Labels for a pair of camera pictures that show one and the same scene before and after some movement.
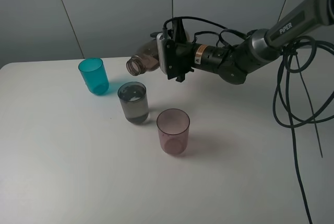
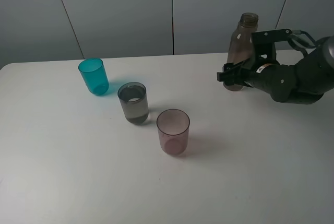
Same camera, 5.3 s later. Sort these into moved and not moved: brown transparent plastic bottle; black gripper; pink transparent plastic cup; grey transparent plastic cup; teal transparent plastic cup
Moved: brown transparent plastic bottle; black gripper
Not moved: teal transparent plastic cup; grey transparent plastic cup; pink transparent plastic cup
